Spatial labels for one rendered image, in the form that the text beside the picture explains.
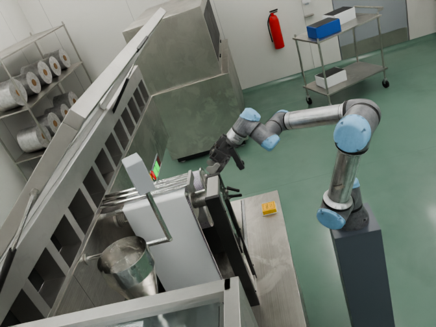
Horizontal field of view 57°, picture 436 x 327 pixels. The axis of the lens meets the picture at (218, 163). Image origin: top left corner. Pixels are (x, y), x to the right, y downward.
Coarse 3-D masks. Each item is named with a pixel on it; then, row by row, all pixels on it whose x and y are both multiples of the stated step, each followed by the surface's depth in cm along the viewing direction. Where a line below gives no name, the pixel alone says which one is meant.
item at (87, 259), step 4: (156, 240) 125; (160, 240) 125; (164, 240) 125; (168, 240) 124; (172, 240) 125; (148, 244) 126; (152, 244) 125; (156, 244) 125; (84, 256) 128; (88, 256) 129; (92, 256) 129; (96, 256) 128; (84, 260) 128; (88, 260) 129; (88, 264) 129
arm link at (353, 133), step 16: (352, 112) 135; (368, 112) 135; (336, 128) 135; (352, 128) 131; (368, 128) 131; (336, 144) 141; (352, 144) 134; (368, 144) 137; (336, 160) 147; (352, 160) 142; (336, 176) 149; (352, 176) 147; (336, 192) 153; (320, 208) 162; (336, 208) 156; (352, 208) 166; (336, 224) 160
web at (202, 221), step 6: (198, 174) 176; (198, 180) 174; (198, 186) 174; (186, 198) 147; (192, 210) 147; (204, 216) 166; (198, 222) 150; (204, 222) 168; (204, 240) 154; (210, 252) 157; (216, 264) 161
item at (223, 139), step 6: (222, 138) 168; (216, 144) 170; (222, 144) 169; (228, 144) 172; (234, 144) 167; (210, 150) 176; (216, 150) 168; (222, 150) 171; (210, 156) 170; (216, 156) 171; (222, 156) 170; (228, 156) 171; (222, 162) 172
